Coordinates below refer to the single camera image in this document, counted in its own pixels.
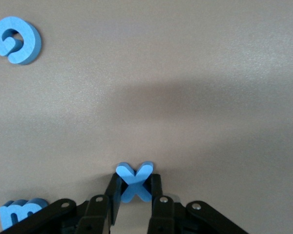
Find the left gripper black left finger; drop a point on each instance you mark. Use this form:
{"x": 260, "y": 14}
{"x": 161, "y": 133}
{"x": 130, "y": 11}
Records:
{"x": 95, "y": 214}

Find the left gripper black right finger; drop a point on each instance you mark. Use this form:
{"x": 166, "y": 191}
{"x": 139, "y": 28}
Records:
{"x": 163, "y": 214}

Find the blue foam letter X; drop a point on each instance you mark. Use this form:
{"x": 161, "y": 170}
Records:
{"x": 134, "y": 187}

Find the blue foam letter E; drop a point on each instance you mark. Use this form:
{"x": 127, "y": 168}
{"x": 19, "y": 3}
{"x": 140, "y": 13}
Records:
{"x": 7, "y": 214}

